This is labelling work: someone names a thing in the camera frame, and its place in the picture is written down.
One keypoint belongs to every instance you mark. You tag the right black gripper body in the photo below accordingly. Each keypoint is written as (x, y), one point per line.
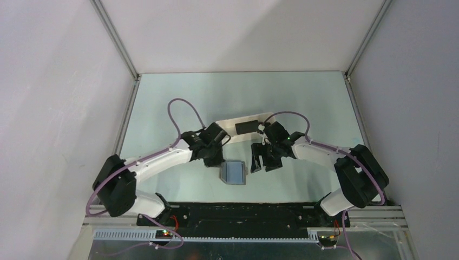
(275, 144)

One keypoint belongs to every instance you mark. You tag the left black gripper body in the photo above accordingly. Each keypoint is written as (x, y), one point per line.
(214, 148)

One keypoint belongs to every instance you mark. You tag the silver metal card holder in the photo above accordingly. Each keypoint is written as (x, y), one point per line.
(233, 173)

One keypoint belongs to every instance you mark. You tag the black credit card stack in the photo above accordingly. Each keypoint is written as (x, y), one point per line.
(248, 127)

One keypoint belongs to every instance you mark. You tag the white plastic tray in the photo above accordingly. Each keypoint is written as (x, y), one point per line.
(229, 125)

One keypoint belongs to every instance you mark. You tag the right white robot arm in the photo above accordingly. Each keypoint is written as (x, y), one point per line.
(361, 177)

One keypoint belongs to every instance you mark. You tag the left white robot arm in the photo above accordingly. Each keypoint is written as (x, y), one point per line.
(116, 185)

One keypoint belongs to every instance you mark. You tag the left small circuit board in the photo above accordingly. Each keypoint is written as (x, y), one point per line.
(163, 234)

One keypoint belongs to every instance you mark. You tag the small circuit board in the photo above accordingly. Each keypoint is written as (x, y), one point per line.
(329, 239)
(163, 234)

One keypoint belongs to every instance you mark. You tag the right small circuit board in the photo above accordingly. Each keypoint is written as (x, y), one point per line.
(329, 239)

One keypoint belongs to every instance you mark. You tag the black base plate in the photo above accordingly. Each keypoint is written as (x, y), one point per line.
(248, 220)

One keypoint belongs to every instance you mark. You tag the right aluminium frame post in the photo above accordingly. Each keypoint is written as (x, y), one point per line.
(377, 20)

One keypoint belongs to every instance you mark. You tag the aluminium frame post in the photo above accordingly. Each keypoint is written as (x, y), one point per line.
(115, 37)
(377, 20)

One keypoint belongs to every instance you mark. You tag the white slotted cable duct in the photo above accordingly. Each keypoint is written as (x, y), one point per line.
(154, 236)

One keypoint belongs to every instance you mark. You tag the left aluminium frame post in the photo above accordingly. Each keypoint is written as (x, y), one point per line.
(115, 37)

